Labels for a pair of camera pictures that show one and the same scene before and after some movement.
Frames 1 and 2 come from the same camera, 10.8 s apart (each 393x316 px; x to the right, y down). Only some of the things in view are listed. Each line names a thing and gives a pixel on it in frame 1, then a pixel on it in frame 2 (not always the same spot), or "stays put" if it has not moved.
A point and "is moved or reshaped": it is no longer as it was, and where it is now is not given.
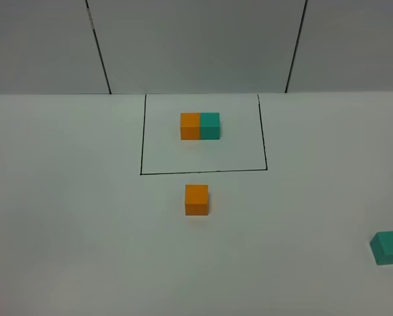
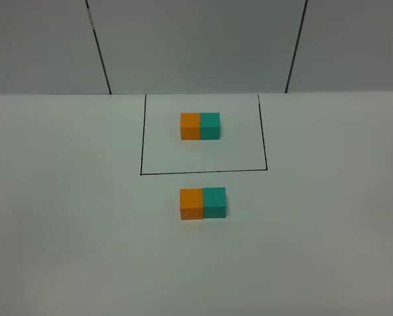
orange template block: x=190 y=126 stays put
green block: x=388 y=247 -> x=214 y=205
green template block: x=209 y=126 stays put
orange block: x=197 y=199 is moved or reshaped
